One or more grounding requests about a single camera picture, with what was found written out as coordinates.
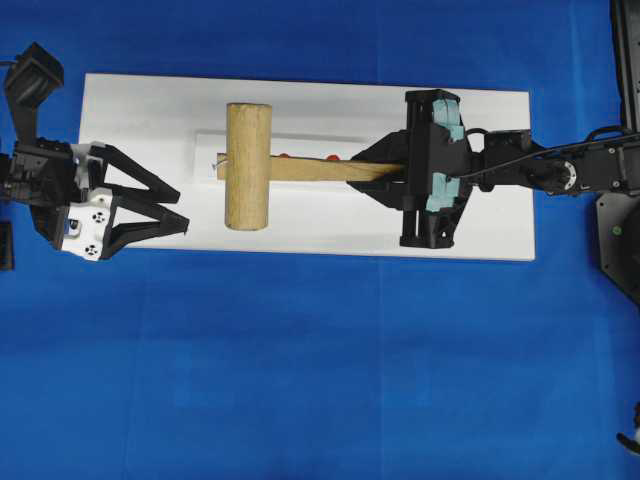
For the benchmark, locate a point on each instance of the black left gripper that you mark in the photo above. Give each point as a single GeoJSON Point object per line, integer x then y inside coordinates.
{"type": "Point", "coordinates": [439, 160]}

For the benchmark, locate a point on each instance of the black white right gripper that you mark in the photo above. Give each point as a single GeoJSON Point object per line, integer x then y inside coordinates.
{"type": "Point", "coordinates": [74, 208]}

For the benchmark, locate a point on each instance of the wooden mallet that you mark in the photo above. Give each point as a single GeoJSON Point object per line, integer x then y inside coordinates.
{"type": "Point", "coordinates": [247, 167]}

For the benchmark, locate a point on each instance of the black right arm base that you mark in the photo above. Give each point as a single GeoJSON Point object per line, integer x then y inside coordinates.
{"type": "Point", "coordinates": [7, 262]}

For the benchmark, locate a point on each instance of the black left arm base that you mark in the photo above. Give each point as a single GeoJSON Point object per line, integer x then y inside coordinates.
{"type": "Point", "coordinates": [618, 234]}

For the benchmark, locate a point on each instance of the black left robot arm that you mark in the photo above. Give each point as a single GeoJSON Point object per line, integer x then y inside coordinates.
{"type": "Point", "coordinates": [606, 161]}

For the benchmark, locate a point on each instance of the small white raised block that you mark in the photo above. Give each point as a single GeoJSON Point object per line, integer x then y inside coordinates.
{"type": "Point", "coordinates": [210, 142]}

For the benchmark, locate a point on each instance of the large white foam board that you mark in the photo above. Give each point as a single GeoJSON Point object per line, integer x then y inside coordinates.
{"type": "Point", "coordinates": [154, 121]}

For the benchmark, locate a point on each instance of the blue table cloth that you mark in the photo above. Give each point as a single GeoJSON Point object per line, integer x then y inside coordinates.
{"type": "Point", "coordinates": [203, 365]}

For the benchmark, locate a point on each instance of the black white clip object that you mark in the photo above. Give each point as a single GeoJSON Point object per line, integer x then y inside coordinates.
{"type": "Point", "coordinates": [632, 443]}

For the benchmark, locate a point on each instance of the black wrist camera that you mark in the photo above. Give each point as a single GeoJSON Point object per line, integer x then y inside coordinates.
{"type": "Point", "coordinates": [30, 80]}

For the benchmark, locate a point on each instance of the black frame rail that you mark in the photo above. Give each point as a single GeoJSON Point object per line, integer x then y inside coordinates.
{"type": "Point", "coordinates": [625, 30]}

